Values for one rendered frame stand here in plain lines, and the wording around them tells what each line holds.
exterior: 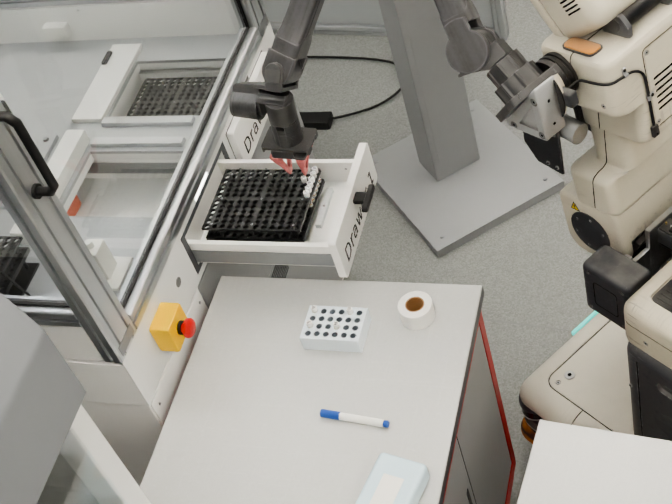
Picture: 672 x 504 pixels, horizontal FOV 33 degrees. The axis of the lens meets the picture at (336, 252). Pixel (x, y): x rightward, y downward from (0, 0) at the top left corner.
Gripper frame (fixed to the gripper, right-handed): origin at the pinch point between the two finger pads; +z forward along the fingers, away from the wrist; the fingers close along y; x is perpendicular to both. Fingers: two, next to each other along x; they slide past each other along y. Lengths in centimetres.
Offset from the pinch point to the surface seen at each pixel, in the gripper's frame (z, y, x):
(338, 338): 16.5, -14.0, 28.9
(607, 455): 16, -68, 46
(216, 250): 11.1, 16.0, 14.5
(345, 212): 4.1, -11.4, 6.8
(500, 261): 96, -26, -59
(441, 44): 45, -5, -95
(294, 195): 7.7, 2.2, 0.3
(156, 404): 21, 20, 47
